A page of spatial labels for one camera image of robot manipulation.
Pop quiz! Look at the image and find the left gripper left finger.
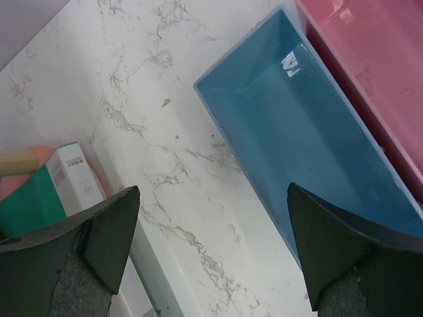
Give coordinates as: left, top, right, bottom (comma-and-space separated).
1, 186, 140, 316

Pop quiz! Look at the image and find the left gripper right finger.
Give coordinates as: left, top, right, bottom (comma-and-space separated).
288, 183, 422, 316

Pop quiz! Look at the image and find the light blue bin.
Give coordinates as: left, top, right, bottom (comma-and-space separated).
194, 5, 422, 257

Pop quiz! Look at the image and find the pink bin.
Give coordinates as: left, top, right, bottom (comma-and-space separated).
297, 1, 422, 200

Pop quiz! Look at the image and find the green box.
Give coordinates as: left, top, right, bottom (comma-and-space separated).
1, 142, 106, 238

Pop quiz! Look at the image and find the pink wooden shelf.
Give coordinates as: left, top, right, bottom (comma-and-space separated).
1, 142, 106, 207

